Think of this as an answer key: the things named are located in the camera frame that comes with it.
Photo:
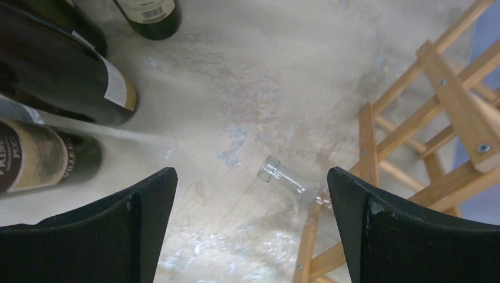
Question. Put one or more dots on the wooden wine rack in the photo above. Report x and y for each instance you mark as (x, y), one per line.
(456, 132)

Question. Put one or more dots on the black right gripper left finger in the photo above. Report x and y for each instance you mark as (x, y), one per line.
(115, 239)

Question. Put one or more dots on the clear white-label wine bottle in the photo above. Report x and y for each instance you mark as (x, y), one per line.
(16, 111)

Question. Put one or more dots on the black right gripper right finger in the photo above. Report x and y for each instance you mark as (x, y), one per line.
(390, 239)

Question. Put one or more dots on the clear glass bottle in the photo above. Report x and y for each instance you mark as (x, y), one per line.
(300, 189)

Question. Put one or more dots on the red wine bottle gold cap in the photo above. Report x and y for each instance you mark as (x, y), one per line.
(48, 69)

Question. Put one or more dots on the green wine bottle bottom row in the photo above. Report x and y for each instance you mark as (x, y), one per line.
(36, 156)

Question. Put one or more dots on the dark bottle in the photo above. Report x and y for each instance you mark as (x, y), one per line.
(67, 16)
(152, 19)

